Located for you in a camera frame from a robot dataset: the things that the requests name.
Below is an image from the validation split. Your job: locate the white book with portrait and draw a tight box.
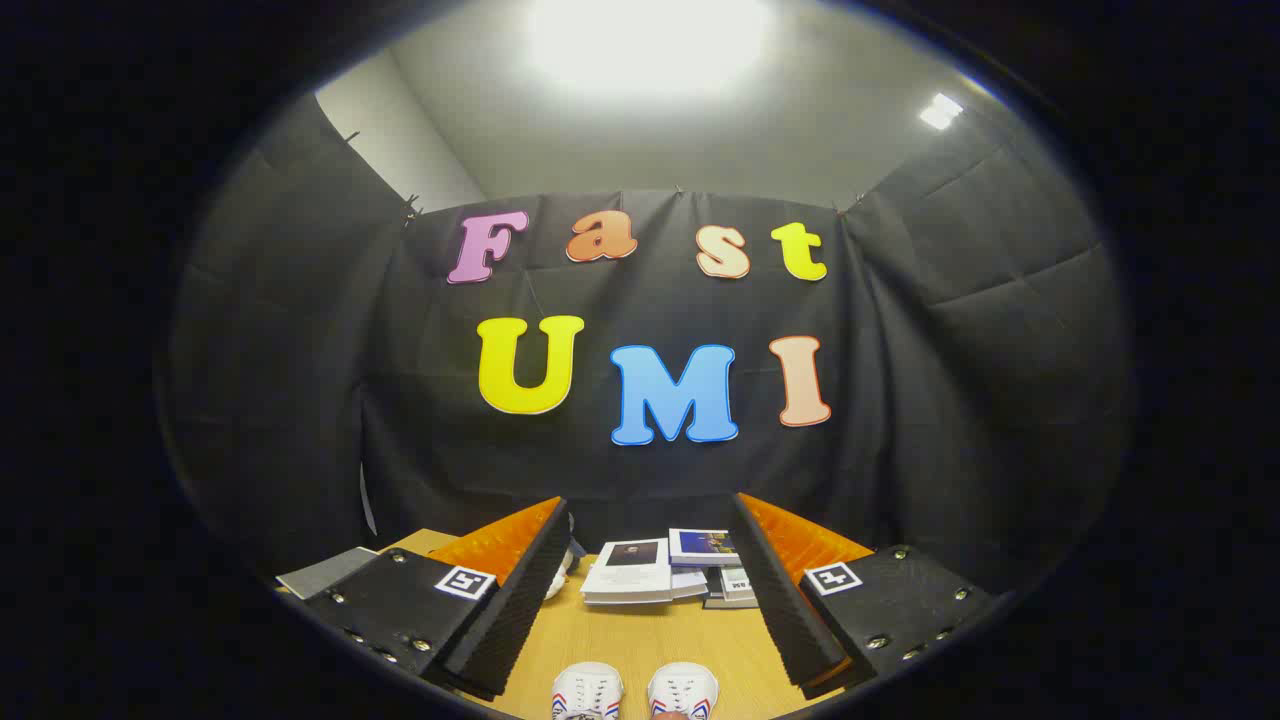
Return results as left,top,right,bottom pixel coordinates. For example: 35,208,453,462
581,537,674,607

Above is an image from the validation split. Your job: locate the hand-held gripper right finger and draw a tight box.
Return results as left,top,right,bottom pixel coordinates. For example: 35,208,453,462
731,491,1003,701

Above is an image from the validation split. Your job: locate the book with blue cover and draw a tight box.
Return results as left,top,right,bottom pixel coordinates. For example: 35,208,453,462
667,527,742,569

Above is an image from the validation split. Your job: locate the dark thick book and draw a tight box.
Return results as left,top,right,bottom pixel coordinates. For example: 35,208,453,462
702,568,759,611

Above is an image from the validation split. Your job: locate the white canvas shoe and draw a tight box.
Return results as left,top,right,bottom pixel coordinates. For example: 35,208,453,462
647,661,720,720
551,661,625,720

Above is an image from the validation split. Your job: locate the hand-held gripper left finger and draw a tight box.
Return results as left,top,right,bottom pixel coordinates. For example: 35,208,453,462
303,496,574,701

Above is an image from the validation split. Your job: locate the black backdrop cloth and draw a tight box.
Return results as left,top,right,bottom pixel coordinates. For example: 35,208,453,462
165,95,1136,601

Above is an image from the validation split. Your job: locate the large ceiling light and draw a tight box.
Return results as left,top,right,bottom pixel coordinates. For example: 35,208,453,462
525,0,777,101

